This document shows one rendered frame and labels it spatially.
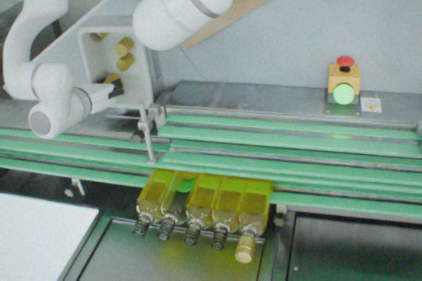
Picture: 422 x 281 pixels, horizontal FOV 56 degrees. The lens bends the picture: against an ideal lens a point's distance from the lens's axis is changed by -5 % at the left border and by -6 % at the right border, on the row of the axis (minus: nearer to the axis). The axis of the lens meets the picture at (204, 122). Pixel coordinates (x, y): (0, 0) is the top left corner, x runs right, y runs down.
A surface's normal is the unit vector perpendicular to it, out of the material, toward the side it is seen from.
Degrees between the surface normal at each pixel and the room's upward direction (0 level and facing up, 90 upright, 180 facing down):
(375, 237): 90
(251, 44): 0
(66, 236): 90
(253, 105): 90
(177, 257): 90
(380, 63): 0
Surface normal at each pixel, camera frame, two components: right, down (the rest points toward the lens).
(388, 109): -0.09, -0.82
